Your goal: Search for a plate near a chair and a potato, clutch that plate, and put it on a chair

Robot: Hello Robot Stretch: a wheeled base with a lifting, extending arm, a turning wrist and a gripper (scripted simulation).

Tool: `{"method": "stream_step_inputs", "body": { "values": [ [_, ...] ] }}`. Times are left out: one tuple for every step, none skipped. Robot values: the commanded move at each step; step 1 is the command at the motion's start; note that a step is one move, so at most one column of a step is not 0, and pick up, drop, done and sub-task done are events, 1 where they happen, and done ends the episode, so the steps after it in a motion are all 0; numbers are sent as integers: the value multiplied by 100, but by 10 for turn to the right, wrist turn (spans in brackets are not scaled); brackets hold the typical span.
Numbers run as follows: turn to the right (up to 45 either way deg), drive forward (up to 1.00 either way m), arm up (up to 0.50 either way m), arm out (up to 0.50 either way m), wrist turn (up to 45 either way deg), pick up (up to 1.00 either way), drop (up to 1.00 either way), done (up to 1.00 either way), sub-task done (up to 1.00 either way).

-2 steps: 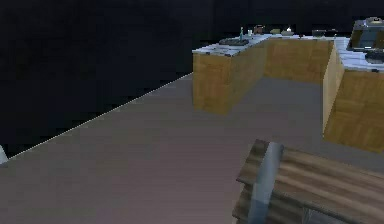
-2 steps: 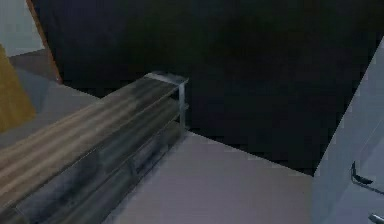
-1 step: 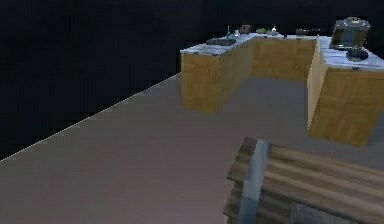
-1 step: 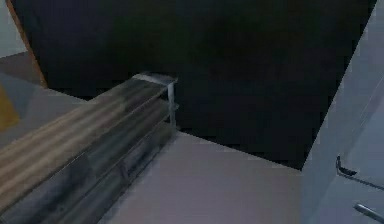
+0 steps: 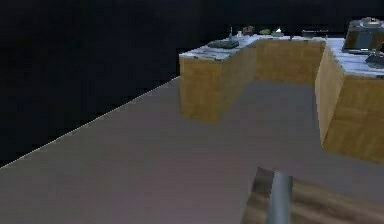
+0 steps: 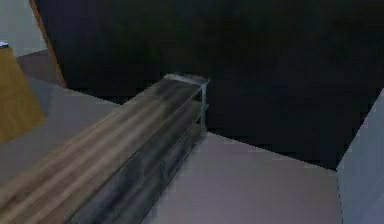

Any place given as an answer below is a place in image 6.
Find long wooden shelf unit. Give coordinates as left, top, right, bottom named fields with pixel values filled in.
left=0, top=72, right=210, bottom=224

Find light wooden cabinet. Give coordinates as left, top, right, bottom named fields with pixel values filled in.
left=0, top=41, right=46, bottom=145

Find brown wooden door frame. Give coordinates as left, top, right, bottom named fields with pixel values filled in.
left=29, top=0, right=68, bottom=89

